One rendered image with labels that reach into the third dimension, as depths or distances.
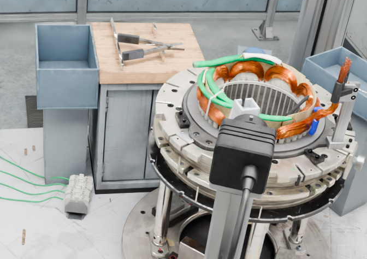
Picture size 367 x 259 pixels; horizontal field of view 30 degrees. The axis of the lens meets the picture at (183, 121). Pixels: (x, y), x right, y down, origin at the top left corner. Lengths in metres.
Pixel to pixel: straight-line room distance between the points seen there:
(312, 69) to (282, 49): 2.33
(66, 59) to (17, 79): 1.80
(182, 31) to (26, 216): 0.47
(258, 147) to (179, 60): 0.77
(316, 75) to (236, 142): 0.84
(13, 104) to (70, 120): 1.73
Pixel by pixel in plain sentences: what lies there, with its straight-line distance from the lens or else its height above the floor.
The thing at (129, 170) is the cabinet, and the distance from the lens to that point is 1.36.
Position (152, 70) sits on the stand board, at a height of 1.06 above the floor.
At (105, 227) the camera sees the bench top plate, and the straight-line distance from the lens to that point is 1.31.
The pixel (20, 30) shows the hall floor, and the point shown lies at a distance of 3.59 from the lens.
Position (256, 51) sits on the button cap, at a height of 1.05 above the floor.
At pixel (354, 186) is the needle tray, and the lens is 1.40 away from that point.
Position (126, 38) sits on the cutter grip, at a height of 1.09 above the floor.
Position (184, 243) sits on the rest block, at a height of 0.87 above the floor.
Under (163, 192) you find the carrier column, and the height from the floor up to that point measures 0.94.
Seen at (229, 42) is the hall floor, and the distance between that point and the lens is 3.64.
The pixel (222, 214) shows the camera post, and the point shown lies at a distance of 0.55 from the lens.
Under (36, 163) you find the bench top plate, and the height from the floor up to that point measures 0.78.
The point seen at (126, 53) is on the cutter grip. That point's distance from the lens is 1.21.
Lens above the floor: 1.69
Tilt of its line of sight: 35 degrees down
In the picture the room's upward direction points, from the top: 8 degrees clockwise
